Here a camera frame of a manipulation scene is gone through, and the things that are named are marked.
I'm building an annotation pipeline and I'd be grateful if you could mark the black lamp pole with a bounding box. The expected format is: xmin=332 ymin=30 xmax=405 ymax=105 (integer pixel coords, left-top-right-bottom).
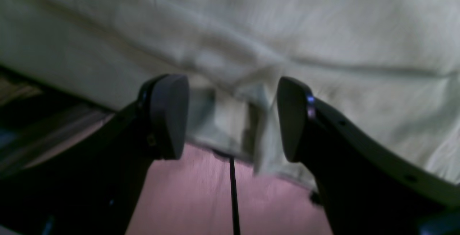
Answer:
xmin=229 ymin=157 xmax=240 ymax=235

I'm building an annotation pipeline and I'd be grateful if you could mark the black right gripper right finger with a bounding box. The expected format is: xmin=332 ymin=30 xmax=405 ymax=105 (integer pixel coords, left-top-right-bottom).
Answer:
xmin=276 ymin=77 xmax=460 ymax=235

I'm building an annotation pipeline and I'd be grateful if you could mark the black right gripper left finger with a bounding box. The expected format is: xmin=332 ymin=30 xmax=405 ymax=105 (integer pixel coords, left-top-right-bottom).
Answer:
xmin=1 ymin=74 xmax=190 ymax=235

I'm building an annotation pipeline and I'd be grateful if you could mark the light green T-shirt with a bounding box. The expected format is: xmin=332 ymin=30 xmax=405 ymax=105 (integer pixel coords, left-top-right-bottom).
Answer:
xmin=1 ymin=0 xmax=459 ymax=187

